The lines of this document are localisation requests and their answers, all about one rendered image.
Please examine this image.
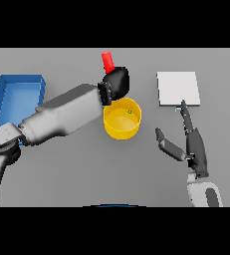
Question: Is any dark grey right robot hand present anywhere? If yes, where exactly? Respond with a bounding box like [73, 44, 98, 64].
[154, 100, 210, 179]

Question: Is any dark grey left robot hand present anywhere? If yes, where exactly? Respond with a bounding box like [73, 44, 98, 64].
[97, 66, 131, 107]

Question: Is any red beaker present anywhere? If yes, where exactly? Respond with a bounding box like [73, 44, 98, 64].
[101, 50, 116, 75]

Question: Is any yellow bowl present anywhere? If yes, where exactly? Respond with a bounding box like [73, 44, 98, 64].
[103, 97, 142, 140]

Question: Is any pale square measuring scale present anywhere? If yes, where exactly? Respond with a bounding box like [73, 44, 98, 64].
[156, 71, 201, 108]

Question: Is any blue tray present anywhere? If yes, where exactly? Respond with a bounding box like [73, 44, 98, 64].
[0, 74, 47, 146]

